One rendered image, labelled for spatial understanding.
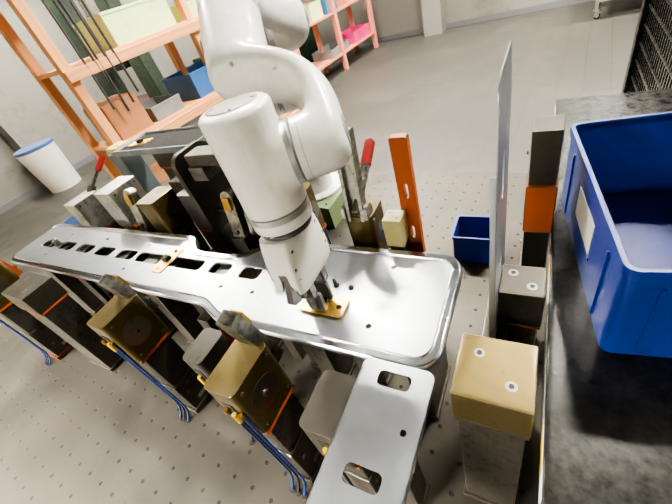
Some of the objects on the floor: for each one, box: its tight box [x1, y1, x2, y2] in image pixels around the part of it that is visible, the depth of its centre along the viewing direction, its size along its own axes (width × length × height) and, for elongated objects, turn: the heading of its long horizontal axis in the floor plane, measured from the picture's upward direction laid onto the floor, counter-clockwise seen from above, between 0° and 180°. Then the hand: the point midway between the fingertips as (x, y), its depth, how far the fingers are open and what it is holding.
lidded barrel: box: [13, 137, 81, 194], centre depth 497 cm, size 52×52×63 cm
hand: (318, 294), depth 58 cm, fingers closed, pressing on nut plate
